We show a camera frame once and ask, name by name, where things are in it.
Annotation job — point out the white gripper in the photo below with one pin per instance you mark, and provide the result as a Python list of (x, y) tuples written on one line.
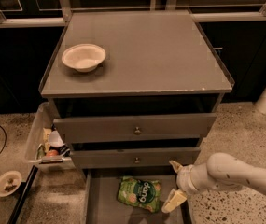
[(185, 178)]

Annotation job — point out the green rice chip bag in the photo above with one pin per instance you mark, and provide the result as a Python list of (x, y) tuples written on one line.
[(140, 193)]

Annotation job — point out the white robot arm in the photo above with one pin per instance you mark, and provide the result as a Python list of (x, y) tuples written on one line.
[(221, 172)]

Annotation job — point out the top grey drawer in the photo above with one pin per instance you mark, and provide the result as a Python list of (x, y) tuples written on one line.
[(134, 128)]

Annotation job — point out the bottom grey open drawer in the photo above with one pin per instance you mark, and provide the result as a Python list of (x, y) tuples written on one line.
[(102, 206)]

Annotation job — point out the middle grey drawer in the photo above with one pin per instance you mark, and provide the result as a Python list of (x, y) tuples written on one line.
[(143, 157)]

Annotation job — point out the grey drawer cabinet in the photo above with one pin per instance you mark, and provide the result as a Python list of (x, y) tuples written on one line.
[(157, 63)]

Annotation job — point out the red item in bin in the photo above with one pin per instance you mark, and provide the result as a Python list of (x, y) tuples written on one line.
[(52, 153)]

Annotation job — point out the white cup in bin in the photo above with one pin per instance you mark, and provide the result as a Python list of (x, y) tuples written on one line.
[(55, 140)]

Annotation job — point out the clear plastic storage bin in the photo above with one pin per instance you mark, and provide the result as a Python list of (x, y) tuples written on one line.
[(43, 120)]

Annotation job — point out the black floor bar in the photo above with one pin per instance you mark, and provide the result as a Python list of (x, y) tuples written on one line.
[(25, 188)]

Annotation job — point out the white paper bowl on cabinet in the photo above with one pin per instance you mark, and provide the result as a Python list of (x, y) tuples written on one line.
[(83, 57)]

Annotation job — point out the white bowl on floor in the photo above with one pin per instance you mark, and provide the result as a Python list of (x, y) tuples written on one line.
[(9, 182)]

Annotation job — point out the metal railing frame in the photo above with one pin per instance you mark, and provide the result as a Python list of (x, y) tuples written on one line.
[(23, 21)]

